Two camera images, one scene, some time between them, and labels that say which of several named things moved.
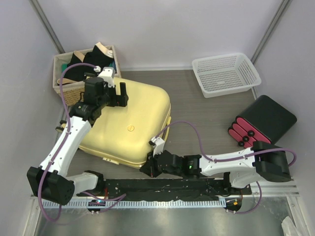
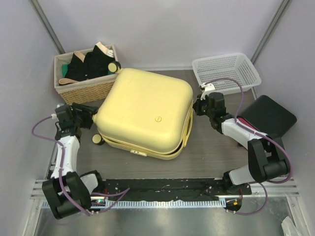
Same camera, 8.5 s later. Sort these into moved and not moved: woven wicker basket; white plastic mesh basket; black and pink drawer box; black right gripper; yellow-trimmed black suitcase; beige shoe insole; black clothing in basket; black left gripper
Moved: black left gripper; black right gripper; yellow-trimmed black suitcase
Not moved: white plastic mesh basket; black and pink drawer box; beige shoe insole; woven wicker basket; black clothing in basket
